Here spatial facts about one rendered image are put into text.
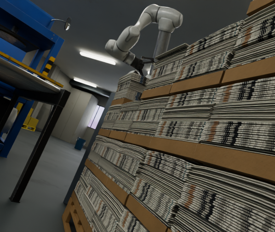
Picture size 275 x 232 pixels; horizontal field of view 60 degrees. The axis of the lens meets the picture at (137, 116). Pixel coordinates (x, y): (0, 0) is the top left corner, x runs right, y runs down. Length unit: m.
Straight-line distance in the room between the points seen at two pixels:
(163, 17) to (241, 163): 1.64
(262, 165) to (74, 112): 12.01
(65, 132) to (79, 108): 1.36
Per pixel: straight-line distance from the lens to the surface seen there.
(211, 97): 0.73
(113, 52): 1.69
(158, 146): 0.86
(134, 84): 1.57
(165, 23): 2.04
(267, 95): 0.59
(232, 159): 0.57
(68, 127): 12.31
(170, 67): 1.10
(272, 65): 0.63
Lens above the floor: 0.55
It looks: 9 degrees up
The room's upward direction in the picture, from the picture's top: 22 degrees clockwise
